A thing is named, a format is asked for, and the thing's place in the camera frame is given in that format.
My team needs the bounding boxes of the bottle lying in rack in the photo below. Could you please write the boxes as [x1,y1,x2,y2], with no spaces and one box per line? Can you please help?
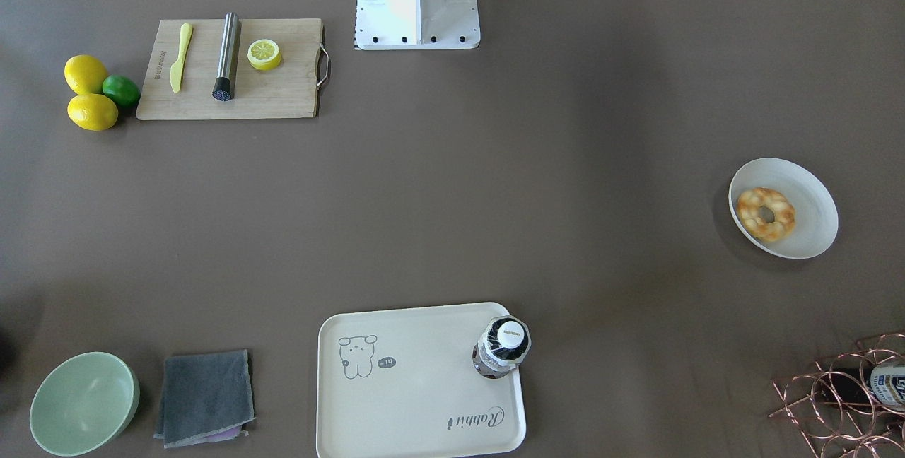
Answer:
[824,363,904,415]

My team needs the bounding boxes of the wooden cutting board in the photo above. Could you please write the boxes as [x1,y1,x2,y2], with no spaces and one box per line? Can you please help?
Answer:
[136,18,324,121]

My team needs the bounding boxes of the cream rabbit tray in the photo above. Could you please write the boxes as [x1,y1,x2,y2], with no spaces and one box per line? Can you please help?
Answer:
[315,301,527,457]

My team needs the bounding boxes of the yellow lemon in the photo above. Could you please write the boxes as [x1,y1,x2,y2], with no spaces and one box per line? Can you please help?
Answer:
[64,54,109,96]
[67,93,119,131]

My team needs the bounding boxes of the half lemon slice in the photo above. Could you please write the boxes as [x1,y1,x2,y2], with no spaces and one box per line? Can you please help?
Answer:
[247,39,282,71]

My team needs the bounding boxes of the braided glazed donut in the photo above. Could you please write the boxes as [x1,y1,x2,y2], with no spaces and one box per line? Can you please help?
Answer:
[736,187,796,242]

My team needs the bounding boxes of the grey folded cloth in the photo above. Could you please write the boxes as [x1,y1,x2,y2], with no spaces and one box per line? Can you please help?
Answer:
[154,349,256,449]

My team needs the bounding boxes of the green ceramic bowl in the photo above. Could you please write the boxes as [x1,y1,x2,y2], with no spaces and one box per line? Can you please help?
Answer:
[29,351,140,456]

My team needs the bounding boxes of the dark tea bottle white cap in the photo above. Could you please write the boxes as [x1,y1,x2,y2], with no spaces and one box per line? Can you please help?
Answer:
[472,315,532,380]

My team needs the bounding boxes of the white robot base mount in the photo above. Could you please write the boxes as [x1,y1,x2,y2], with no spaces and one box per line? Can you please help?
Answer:
[354,0,481,50]

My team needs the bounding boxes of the copper wire bottle rack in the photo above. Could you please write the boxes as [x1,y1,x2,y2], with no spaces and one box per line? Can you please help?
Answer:
[769,330,904,457]

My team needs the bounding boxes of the white round plate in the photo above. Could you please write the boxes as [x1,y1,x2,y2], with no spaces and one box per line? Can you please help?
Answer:
[728,158,839,259]

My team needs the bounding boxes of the green lime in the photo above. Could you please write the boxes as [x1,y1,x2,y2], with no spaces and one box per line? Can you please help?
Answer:
[101,74,140,108]

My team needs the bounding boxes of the yellow lemon front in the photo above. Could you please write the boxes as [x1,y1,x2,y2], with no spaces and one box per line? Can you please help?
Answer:
[67,93,119,131]

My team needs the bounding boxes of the yellow lemon rear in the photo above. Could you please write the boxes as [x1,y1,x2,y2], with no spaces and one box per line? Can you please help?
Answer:
[64,54,109,96]

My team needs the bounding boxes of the steel muddler black tip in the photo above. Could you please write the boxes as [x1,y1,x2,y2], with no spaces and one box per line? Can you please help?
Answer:
[212,11,240,102]

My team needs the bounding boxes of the yellow plastic knife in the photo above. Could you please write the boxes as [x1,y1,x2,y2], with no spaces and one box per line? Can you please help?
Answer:
[169,23,194,93]

